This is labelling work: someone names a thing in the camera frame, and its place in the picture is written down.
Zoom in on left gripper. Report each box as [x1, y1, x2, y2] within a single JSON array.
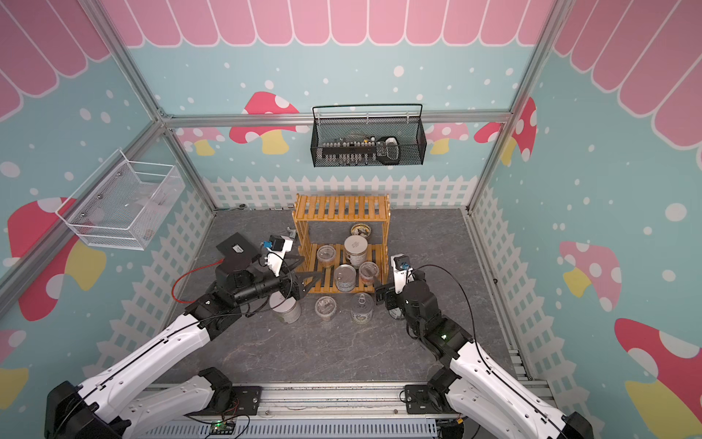
[[236, 254, 323, 305]]

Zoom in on tall silver green can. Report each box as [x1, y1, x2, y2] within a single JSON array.
[[388, 305, 405, 320]]

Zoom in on large white lid can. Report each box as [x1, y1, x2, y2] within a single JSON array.
[[269, 292, 302, 324]]

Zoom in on clear plastic seed jar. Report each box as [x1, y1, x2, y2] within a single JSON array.
[[314, 296, 338, 322]]

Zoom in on green label pull-tab can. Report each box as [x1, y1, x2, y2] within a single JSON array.
[[351, 293, 375, 325]]

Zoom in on short silver can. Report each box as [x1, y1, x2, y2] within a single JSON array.
[[334, 264, 358, 293]]

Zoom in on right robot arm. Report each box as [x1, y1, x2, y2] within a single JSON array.
[[376, 280, 594, 438]]

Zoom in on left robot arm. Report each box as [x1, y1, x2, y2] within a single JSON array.
[[44, 263, 324, 438]]

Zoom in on clear jar back lower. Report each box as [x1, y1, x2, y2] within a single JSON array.
[[316, 244, 337, 268]]

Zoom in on red seed plastic jar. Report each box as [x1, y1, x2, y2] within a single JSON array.
[[358, 261, 380, 286]]

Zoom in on wooden two-tier shelf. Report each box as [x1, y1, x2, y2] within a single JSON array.
[[292, 194, 391, 294]]

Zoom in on white lid can lower shelf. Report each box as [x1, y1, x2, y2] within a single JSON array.
[[344, 235, 369, 268]]

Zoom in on small green circuit board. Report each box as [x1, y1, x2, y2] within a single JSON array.
[[207, 421, 236, 438]]

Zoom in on items in black basket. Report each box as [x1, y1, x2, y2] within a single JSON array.
[[312, 136, 401, 166]]

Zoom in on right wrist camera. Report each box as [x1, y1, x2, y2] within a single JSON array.
[[390, 254, 412, 294]]

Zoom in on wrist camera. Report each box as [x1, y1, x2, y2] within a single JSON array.
[[263, 235, 294, 277], [390, 254, 412, 294]]

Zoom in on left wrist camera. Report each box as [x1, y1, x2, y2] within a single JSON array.
[[263, 235, 294, 277]]

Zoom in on black network switch box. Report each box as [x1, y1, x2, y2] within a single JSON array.
[[216, 232, 261, 270]]

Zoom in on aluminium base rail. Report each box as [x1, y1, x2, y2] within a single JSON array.
[[131, 382, 497, 438]]

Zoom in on black wire mesh basket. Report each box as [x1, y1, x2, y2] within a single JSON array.
[[310, 104, 427, 168]]

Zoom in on white wire basket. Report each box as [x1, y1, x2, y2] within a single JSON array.
[[55, 150, 186, 251]]

